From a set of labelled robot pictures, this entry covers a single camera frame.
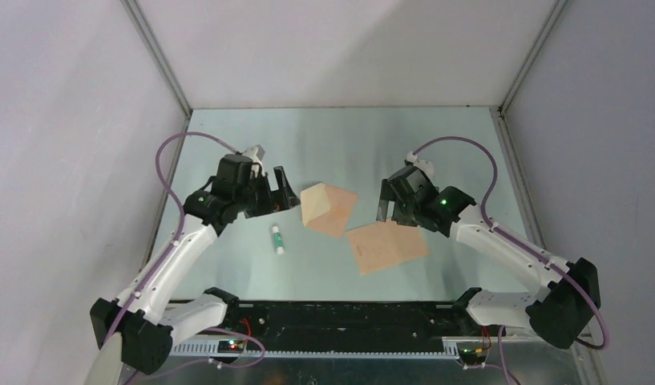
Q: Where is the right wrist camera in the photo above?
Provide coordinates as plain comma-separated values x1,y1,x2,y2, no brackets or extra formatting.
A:
405,151,435,180

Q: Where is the tan paper envelope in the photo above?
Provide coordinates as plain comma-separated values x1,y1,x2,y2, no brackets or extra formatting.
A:
300,183,358,238

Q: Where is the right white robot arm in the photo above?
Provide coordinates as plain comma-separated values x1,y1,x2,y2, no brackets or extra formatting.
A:
377,164,600,349

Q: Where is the white green glue stick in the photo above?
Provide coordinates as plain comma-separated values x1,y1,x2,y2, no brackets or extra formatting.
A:
271,225,285,254

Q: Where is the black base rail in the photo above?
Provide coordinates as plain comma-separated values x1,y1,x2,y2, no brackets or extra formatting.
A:
221,301,483,355

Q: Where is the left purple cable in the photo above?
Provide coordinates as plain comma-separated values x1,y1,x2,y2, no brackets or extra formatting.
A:
101,131,267,383

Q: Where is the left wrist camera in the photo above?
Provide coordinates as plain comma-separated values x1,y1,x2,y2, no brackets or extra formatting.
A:
241,144,265,164

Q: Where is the purple cable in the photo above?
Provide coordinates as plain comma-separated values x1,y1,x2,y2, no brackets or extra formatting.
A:
101,131,267,383
411,136,611,383

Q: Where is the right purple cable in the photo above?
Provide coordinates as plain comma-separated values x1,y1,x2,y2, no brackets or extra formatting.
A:
411,136,611,383

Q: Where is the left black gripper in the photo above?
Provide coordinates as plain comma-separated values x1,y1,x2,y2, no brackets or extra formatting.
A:
235,166,300,218

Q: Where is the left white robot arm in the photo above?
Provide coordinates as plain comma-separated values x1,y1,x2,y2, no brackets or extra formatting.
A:
90,153,301,375

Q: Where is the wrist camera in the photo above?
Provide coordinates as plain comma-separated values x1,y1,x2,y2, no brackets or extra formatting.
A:
405,151,435,180
241,144,265,164

